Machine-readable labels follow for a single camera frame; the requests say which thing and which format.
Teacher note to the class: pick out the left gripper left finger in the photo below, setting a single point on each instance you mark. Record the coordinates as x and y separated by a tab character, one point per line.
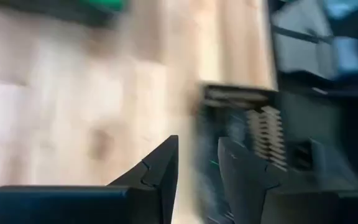
160	180

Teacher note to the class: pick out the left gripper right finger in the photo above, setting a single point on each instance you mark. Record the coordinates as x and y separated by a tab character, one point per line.
244	186

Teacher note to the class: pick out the small green bottle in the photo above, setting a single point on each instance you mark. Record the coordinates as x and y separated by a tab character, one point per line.
104	4

